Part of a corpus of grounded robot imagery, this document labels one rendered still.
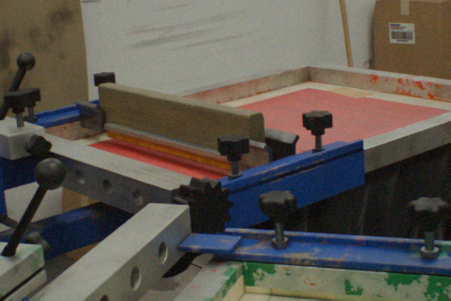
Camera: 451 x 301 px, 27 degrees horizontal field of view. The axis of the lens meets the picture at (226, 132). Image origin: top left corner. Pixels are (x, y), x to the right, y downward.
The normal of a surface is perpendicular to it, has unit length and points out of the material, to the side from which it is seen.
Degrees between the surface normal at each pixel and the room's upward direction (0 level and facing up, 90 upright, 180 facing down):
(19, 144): 90
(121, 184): 90
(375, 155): 90
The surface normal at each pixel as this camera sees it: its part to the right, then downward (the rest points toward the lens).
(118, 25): 0.65, 0.15
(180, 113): -0.76, 0.22
